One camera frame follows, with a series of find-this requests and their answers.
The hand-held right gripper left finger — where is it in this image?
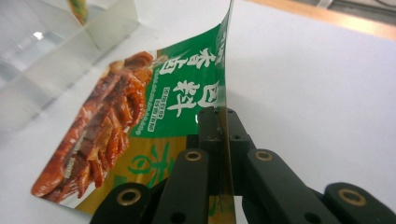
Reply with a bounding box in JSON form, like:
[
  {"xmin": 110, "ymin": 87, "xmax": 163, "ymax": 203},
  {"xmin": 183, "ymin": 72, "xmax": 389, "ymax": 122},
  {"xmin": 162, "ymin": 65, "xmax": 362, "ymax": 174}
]
[{"xmin": 186, "ymin": 106, "xmax": 224, "ymax": 198}]

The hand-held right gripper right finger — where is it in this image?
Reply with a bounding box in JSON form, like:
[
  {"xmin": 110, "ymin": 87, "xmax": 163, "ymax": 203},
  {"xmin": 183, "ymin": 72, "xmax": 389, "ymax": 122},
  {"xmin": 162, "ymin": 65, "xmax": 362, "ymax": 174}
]
[{"xmin": 225, "ymin": 107, "xmax": 258, "ymax": 198}]

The green and red seasoning packet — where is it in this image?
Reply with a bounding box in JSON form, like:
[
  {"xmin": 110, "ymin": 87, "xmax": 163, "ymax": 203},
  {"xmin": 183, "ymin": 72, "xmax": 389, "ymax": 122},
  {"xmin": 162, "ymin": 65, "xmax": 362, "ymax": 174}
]
[{"xmin": 30, "ymin": 0, "xmax": 238, "ymax": 224}]

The clear plastic container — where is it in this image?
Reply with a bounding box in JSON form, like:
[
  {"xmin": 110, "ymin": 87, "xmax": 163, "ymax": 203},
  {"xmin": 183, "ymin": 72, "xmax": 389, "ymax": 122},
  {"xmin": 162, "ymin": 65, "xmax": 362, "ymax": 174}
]
[{"xmin": 0, "ymin": 0, "xmax": 140, "ymax": 133}]

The yellow seasoning packet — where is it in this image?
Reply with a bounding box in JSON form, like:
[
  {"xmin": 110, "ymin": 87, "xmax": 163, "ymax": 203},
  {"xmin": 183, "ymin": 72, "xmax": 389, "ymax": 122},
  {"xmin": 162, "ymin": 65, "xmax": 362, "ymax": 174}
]
[{"xmin": 67, "ymin": 0, "xmax": 89, "ymax": 26}]

